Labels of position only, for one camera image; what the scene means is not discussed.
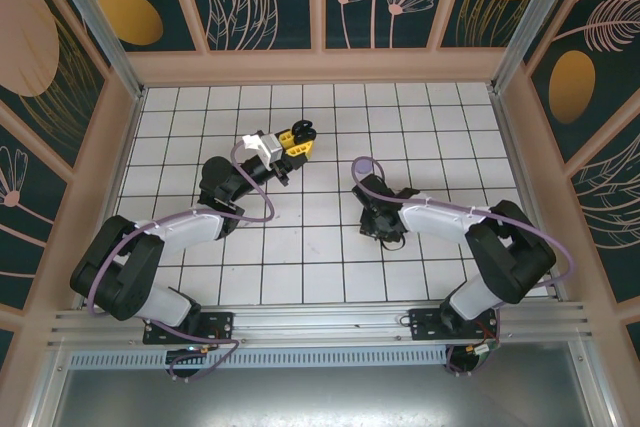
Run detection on green circuit board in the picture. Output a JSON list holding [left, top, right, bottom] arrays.
[[469, 339, 502, 363]]

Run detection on grey metal sheet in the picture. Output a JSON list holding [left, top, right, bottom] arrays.
[[47, 366, 609, 427]]

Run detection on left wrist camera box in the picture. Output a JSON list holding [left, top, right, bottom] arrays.
[[239, 131, 285, 163]]

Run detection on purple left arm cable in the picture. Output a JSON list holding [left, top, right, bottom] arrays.
[[87, 141, 276, 319]]

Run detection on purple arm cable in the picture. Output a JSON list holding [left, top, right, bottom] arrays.
[[87, 141, 276, 319], [351, 155, 573, 311]]

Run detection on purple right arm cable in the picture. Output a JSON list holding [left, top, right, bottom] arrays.
[[351, 155, 573, 311]]

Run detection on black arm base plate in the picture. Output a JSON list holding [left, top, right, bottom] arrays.
[[142, 310, 236, 347], [407, 305, 501, 342]]

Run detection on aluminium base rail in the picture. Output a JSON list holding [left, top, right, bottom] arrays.
[[47, 299, 596, 349]]

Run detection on wall panel orange circle leaves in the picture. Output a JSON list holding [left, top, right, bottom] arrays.
[[177, 0, 322, 53]]

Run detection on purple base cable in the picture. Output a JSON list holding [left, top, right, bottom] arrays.
[[446, 344, 481, 378], [158, 330, 247, 384]]

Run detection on grey slotted cable duct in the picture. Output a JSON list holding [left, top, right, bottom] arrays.
[[67, 346, 451, 371]]

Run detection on wall panel small gold oval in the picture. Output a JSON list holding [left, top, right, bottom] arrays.
[[62, 0, 210, 54]]

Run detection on aluminium side rail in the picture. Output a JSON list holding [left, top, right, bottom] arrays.
[[487, 84, 569, 304]]

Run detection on aluminium frame post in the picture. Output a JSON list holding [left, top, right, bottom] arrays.
[[569, 331, 617, 427], [489, 0, 596, 96], [39, 0, 147, 101], [24, 344, 69, 427]]

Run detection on wall panel single flower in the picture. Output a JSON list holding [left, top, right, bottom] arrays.
[[0, 99, 76, 311]]

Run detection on wall panel pink leaf outlines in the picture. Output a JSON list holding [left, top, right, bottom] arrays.
[[567, 109, 640, 304]]

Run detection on wall panel large pink oval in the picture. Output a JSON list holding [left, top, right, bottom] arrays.
[[0, 0, 112, 173]]

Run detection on wall panel gold oval feather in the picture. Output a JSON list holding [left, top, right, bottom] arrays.
[[522, 0, 640, 166]]

